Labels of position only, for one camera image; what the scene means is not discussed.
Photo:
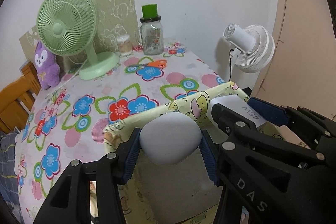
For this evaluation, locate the green desk fan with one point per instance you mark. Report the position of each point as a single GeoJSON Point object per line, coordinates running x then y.
{"type": "Point", "coordinates": [68, 27]}

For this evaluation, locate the grey oval tape measure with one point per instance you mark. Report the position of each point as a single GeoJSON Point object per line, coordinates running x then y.
{"type": "Point", "coordinates": [170, 138]}

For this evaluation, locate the cotton swab container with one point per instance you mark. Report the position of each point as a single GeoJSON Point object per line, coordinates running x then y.
{"type": "Point", "coordinates": [124, 45]}

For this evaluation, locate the blue plaid bedding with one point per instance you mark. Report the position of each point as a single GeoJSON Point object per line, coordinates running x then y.
{"type": "Point", "coordinates": [9, 180]}

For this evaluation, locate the yellow cartoon storage box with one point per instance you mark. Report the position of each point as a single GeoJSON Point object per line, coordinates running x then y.
{"type": "Point", "coordinates": [170, 183]}

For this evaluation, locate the purple plush bunny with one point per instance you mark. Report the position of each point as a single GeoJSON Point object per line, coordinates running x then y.
{"type": "Point", "coordinates": [48, 70]}

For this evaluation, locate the white power adapter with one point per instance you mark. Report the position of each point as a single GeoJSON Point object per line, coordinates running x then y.
{"type": "Point", "coordinates": [236, 104]}

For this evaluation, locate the floral tablecloth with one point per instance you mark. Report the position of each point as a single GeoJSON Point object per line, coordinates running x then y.
{"type": "Point", "coordinates": [69, 124]}

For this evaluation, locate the glass mason jar mug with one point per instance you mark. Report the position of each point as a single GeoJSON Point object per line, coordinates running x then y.
{"type": "Point", "coordinates": [150, 33]}

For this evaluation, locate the beige cartoon wall mat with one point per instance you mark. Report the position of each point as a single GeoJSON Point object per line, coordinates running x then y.
{"type": "Point", "coordinates": [115, 18]}

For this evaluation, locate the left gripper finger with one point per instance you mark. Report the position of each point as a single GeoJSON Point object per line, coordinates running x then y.
{"type": "Point", "coordinates": [300, 117]}

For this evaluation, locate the orange handled scissors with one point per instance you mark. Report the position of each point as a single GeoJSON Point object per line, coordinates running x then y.
{"type": "Point", "coordinates": [160, 64]}

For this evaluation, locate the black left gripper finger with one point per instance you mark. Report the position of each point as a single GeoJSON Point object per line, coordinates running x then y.
{"type": "Point", "coordinates": [276, 181]}
{"type": "Point", "coordinates": [68, 199]}

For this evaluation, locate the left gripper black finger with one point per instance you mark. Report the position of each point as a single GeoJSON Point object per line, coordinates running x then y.
{"type": "Point", "coordinates": [243, 133]}

